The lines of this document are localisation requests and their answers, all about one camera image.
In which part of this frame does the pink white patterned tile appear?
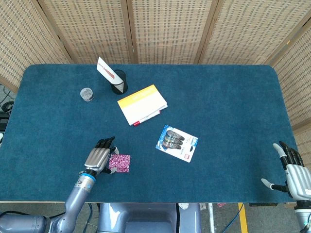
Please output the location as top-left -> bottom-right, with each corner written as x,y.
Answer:
108,153 -> 131,173

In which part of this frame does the black cable bundle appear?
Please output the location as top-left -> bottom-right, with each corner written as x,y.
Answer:
0,83 -> 17,114

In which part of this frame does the red capped white marker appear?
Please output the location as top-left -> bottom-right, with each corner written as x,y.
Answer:
133,110 -> 161,126

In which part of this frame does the woven rattan folding screen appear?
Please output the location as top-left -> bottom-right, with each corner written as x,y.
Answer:
0,0 -> 311,168

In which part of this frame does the blue-grey robot torso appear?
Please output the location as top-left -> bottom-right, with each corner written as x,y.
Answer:
97,202 -> 202,233

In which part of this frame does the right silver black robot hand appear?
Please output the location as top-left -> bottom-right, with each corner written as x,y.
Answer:
260,140 -> 311,202

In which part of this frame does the clear round clip box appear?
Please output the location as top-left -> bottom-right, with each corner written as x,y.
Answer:
80,87 -> 95,102

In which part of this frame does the white ruler with red print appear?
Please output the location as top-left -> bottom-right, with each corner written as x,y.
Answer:
96,56 -> 125,92

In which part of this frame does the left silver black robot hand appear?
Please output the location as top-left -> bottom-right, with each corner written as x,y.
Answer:
84,136 -> 120,175

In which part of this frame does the blue table cloth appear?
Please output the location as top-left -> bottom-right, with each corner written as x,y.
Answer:
0,63 -> 297,203

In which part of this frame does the black power box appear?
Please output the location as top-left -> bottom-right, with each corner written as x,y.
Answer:
0,112 -> 10,131

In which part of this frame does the blue cable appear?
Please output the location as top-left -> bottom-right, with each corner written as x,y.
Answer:
223,203 -> 241,233

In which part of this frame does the blue white tape blister pack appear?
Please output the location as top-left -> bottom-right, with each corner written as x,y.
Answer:
155,124 -> 199,163

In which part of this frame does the yellow and white notebook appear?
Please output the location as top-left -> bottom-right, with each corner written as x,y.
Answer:
117,84 -> 168,126

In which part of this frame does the black mesh pen holder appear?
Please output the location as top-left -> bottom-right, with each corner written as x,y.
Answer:
109,69 -> 128,95

